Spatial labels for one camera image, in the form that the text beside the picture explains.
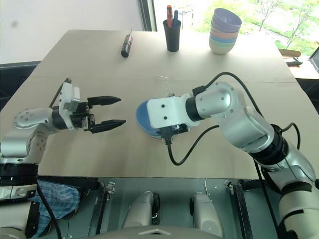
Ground cream bowl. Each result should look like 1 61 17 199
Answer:
208 41 236 56

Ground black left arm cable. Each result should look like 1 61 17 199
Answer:
50 84 63 109

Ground white rounded robot leg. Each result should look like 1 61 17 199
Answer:
123 191 160 229
189 191 224 238

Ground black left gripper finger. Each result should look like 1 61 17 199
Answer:
87 95 122 109
83 119 127 134

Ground blue checked cloth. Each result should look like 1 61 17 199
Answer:
31 179 81 239

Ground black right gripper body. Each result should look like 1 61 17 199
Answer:
157 123 192 138

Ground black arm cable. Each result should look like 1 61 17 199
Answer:
50 84 63 109
191 71 301 150

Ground grey robot torso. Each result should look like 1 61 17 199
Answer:
89 225 225 239

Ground light green bowl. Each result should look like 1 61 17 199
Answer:
208 37 237 47

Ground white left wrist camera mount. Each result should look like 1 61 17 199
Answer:
57 78 82 132

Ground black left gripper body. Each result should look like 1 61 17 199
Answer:
70 101 96 131

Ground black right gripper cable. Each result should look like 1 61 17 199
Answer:
163 124 221 166

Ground light wooden board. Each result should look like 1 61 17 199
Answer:
277 48 301 58

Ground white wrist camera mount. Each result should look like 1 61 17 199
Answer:
146 94 200 130
57 78 82 132

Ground light blue bowl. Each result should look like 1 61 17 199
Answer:
209 33 237 42

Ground peach bowl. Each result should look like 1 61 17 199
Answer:
209 28 239 39

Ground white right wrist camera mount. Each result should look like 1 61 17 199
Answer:
146 94 200 130

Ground red capped marker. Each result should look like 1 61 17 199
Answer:
166 4 173 27

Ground dark window frame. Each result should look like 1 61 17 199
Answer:
138 0 158 32

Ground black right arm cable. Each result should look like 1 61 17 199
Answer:
191 71 301 150

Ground laptop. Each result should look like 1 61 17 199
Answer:
307 46 319 73

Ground black handled screwdriver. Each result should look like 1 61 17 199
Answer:
121 27 134 59

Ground black pen cup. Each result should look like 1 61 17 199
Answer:
162 19 182 52

